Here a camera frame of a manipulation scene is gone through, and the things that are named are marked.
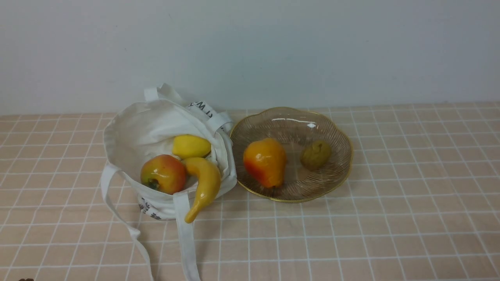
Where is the clear gold-rimmed glass bowl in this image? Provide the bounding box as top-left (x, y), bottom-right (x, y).
top-left (230, 107), bottom-right (354, 203)

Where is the yellow lemon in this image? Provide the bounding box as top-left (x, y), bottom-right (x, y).
top-left (172, 135), bottom-right (211, 160)

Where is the orange-red pear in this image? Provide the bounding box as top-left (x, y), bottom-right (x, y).
top-left (243, 138), bottom-right (287, 189)

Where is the white cloth tote bag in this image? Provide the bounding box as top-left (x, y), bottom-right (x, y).
top-left (100, 84), bottom-right (237, 281)

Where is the red-orange persimmon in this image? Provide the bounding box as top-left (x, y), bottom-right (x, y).
top-left (140, 155), bottom-right (186, 194)

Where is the yellow banana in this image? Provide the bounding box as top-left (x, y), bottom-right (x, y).
top-left (184, 158), bottom-right (221, 224)

